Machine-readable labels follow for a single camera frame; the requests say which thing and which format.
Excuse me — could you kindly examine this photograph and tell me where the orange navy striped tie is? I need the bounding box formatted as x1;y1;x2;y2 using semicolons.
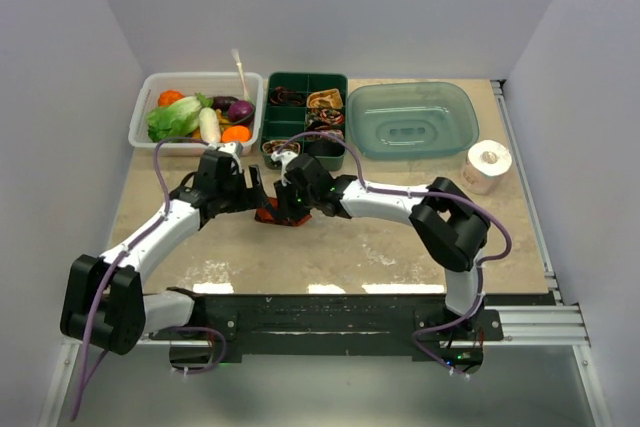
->
254;197;312;227

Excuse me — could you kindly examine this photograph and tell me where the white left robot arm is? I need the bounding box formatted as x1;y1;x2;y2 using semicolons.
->
60;150;267;355

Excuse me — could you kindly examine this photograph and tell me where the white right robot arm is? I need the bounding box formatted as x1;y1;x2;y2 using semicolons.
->
271;150;489;340

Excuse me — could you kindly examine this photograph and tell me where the white toilet paper roll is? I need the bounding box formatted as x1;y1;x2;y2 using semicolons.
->
460;140;513;195

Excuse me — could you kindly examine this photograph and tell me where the brown swirl rolled tie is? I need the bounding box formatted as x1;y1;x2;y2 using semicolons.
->
262;139;301;156

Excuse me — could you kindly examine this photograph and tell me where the orange carrot slice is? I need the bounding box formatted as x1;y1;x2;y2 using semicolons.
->
221;125;252;143

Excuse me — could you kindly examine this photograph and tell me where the white radish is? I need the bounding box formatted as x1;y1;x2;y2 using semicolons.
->
198;107;221;144

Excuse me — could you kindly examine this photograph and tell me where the dark patterned rolled tie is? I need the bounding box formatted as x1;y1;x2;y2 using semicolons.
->
305;108;345;128

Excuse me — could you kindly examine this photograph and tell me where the purple onion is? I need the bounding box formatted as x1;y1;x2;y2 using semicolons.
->
227;100;255;125

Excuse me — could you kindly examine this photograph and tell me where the green lettuce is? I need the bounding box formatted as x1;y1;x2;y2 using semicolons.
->
146;93;212;142

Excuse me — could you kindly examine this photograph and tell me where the dark eggplant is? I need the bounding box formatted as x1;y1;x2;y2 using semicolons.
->
212;96;239;112

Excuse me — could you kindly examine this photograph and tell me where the green compartment box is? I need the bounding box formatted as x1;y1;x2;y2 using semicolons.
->
259;71;348;171

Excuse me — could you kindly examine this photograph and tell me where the tan rolled tie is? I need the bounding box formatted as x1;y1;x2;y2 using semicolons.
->
307;88;344;110

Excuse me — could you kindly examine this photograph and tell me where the white scallion stalk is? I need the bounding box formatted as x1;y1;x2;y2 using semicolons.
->
231;48;251;101

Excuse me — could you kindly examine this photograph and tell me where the black orange rolled tie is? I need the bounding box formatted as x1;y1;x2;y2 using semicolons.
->
268;86;307;106

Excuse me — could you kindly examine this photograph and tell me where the orange pumpkin toy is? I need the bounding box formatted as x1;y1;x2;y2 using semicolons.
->
157;90;184;107

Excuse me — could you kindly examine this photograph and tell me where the white plastic basket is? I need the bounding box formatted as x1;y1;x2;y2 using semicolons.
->
128;71;265;156

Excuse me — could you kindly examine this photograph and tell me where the teal plastic tub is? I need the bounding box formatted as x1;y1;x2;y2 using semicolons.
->
346;81;479;161

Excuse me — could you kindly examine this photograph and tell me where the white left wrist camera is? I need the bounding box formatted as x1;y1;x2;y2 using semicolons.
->
217;142;244;157

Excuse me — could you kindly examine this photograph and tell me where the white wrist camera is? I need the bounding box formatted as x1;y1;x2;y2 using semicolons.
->
271;150;298;186
217;142;244;157

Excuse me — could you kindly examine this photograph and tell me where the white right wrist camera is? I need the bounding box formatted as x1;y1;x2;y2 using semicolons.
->
271;150;298;186

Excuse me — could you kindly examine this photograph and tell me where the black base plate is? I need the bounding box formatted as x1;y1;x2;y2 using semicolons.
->
152;294;504;373

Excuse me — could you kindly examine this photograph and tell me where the aluminium frame rail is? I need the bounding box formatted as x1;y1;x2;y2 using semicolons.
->
59;79;614;427

